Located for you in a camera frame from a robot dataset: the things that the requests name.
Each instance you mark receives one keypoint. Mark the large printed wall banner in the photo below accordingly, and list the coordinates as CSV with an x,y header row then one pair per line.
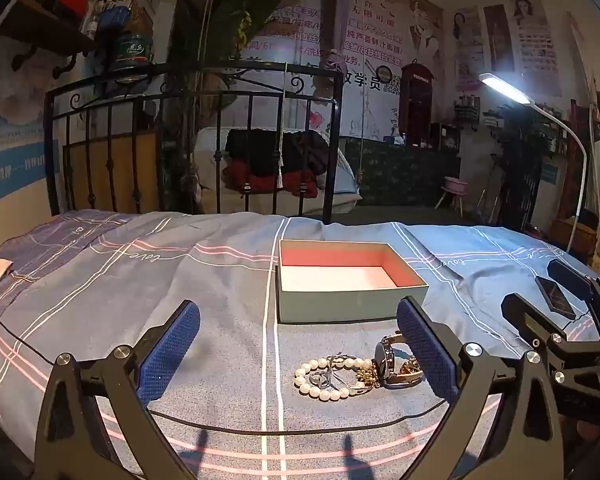
x,y
375,25

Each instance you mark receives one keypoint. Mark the small dark flat object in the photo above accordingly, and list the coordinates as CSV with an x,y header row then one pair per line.
x,y
555,296

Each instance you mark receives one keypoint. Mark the grey-blue plaid bed sheet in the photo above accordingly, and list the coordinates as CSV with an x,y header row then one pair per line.
x,y
130,285

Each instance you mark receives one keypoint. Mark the cardboard box blue label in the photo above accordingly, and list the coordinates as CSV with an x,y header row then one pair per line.
x,y
15,170

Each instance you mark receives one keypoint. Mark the black clothing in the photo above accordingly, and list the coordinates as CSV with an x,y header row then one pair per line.
x,y
260,145

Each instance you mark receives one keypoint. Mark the small interlocked rings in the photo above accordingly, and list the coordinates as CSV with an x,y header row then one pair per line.
x,y
321,381

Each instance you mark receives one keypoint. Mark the pink stool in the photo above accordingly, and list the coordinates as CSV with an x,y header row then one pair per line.
x,y
455,185

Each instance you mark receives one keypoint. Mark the orange wooden panel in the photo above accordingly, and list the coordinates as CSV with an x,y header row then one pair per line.
x,y
97,160

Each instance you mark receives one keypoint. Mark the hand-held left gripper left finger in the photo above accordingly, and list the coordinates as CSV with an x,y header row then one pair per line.
x,y
170,355

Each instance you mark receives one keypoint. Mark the green tin can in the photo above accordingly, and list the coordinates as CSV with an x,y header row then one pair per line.
x,y
130,54

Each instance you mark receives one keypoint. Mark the red phone booth cabinet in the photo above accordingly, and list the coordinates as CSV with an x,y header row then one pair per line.
x,y
416,105

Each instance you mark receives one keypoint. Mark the red clothing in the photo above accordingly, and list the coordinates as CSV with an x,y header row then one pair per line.
x,y
265,177

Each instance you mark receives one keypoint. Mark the rose gold wristwatch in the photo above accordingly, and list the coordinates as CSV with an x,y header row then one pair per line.
x,y
385,360

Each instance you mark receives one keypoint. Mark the wall shelf with brackets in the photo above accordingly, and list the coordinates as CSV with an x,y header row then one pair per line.
x,y
50,35

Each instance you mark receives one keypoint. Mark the green patterned counter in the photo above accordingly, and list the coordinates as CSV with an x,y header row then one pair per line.
x,y
400,175

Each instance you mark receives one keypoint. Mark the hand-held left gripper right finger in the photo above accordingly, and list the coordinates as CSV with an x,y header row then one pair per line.
x,y
427,355

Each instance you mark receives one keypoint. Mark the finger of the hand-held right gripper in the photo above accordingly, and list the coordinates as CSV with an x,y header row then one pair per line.
x,y
572,277
527,312

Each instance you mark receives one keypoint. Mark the green box with pink lining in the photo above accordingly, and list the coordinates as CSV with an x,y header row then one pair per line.
x,y
330,305

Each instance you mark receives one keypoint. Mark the white gooseneck lamp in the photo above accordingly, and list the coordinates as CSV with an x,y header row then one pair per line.
x,y
502,84

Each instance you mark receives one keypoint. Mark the wall poster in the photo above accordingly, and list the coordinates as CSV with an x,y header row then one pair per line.
x,y
499,37
532,45
467,50

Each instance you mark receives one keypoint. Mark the black metal rack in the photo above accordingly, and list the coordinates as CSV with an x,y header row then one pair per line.
x,y
515,160

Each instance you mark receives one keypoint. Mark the thin bangle with charm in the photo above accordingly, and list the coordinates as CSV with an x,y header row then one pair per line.
x,y
367,377

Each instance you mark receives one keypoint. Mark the red container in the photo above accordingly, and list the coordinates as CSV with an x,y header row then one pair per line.
x,y
71,1

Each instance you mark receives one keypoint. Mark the black iron bed frame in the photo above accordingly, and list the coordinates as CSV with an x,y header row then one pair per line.
x,y
195,67

